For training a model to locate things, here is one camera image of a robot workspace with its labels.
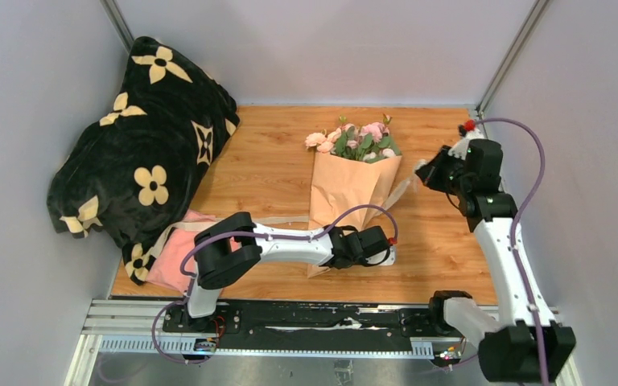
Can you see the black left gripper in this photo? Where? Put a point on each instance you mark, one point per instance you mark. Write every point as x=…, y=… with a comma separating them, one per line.
x=360, y=260

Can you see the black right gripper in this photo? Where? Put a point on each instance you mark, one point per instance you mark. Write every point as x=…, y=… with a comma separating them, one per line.
x=430, y=178

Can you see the green and tan wrapping paper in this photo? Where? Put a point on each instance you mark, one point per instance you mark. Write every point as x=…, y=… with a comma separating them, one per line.
x=339, y=184

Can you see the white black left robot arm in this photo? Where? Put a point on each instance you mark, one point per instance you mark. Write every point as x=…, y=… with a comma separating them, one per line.
x=228, y=250

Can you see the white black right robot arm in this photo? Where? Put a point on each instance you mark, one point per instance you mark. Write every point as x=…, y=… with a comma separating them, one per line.
x=506, y=266

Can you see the black blanket with cream flowers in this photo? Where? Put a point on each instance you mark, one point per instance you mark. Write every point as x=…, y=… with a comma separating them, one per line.
x=135, y=171

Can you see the pink folded cloth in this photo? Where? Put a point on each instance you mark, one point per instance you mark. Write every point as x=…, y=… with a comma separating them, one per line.
x=176, y=244

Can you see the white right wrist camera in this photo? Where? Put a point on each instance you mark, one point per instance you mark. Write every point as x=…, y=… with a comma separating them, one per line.
x=468, y=131

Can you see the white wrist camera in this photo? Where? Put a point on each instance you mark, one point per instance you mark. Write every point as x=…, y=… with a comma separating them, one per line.
x=387, y=257
x=468, y=131

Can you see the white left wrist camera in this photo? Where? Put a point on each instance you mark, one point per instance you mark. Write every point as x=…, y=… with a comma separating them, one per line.
x=387, y=257

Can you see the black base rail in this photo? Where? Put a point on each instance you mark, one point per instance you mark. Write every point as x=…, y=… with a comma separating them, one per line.
x=323, y=329

